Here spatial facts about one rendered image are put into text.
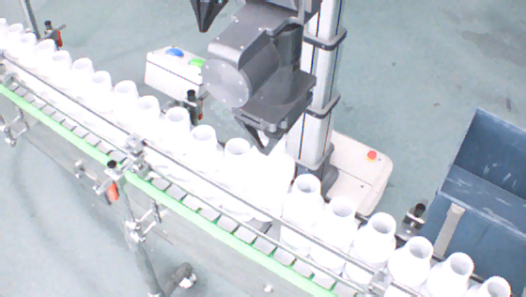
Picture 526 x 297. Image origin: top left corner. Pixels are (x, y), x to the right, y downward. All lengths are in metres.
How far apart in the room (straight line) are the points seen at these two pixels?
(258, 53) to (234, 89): 0.04
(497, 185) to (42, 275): 1.69
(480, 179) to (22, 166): 1.99
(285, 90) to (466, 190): 0.86
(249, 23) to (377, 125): 2.01
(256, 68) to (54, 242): 1.75
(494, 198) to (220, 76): 1.00
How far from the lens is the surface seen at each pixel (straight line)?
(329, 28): 1.29
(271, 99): 0.55
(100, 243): 2.04
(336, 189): 1.81
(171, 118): 0.78
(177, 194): 0.87
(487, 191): 1.35
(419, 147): 2.41
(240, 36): 0.45
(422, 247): 0.67
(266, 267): 0.80
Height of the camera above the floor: 1.70
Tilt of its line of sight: 49 degrees down
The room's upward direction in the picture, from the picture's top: 2 degrees clockwise
